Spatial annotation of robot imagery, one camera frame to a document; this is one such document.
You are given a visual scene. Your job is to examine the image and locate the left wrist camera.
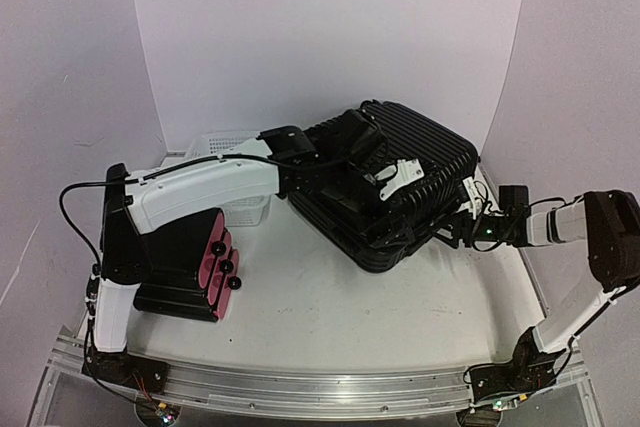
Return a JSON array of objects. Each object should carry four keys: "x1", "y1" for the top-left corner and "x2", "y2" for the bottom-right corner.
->
[{"x1": 339, "y1": 109, "x2": 386, "y2": 162}]

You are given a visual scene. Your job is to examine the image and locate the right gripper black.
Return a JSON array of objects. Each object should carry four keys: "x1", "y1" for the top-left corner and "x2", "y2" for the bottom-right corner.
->
[{"x1": 428, "y1": 209, "x2": 510, "y2": 250}]

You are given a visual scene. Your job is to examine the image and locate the white perforated plastic basket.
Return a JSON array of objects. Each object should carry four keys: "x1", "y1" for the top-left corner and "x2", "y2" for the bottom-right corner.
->
[{"x1": 187, "y1": 131, "x2": 271, "y2": 228}]

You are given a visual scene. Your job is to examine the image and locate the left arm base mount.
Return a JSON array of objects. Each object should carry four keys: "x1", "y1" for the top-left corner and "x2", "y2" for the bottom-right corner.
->
[{"x1": 82, "y1": 346, "x2": 169, "y2": 394}]

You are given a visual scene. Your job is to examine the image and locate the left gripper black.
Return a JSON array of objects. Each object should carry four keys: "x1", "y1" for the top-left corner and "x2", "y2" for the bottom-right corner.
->
[{"x1": 324, "y1": 159, "x2": 418, "y2": 250}]

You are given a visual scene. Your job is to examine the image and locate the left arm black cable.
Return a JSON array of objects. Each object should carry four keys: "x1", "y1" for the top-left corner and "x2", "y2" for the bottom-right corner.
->
[{"x1": 58, "y1": 154, "x2": 351, "y2": 268}]

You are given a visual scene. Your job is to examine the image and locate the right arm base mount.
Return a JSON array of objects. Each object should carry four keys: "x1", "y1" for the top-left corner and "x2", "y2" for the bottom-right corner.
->
[{"x1": 463, "y1": 327, "x2": 577, "y2": 406}]

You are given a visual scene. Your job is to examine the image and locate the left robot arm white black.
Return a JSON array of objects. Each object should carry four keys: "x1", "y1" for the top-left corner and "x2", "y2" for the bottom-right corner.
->
[{"x1": 90, "y1": 118, "x2": 399, "y2": 384}]

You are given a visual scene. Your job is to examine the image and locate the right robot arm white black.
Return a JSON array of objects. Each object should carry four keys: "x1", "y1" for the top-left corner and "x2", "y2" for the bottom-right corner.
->
[{"x1": 434, "y1": 185, "x2": 639, "y2": 354}]

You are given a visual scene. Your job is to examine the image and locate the black pink small suitcase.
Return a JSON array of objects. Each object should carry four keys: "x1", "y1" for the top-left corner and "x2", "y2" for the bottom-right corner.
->
[{"x1": 133, "y1": 208, "x2": 242, "y2": 323}]

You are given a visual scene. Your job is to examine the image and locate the aluminium front rail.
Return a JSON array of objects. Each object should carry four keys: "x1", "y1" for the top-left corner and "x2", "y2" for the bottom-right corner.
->
[{"x1": 28, "y1": 331, "x2": 591, "y2": 425}]

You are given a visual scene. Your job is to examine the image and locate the black ribbed hard suitcase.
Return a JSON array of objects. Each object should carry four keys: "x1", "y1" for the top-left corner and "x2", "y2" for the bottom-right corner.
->
[{"x1": 289, "y1": 100, "x2": 478, "y2": 274}]

